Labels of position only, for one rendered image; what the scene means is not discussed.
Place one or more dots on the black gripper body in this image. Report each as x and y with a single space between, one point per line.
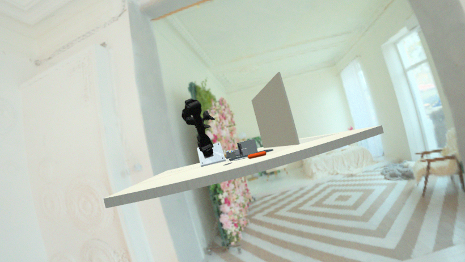
205 116

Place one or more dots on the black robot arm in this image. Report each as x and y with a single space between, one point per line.
193 107

